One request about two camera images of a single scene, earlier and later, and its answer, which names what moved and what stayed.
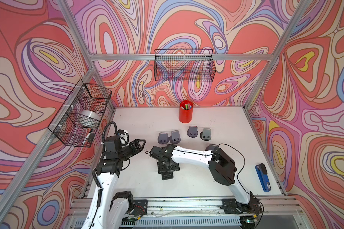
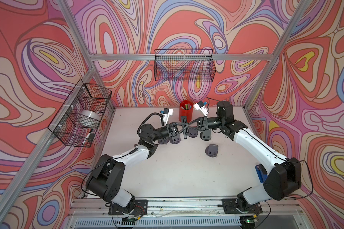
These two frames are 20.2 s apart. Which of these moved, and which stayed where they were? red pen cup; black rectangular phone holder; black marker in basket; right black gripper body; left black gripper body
Moved: left black gripper body; right black gripper body; black rectangular phone holder
Stayed: red pen cup; black marker in basket
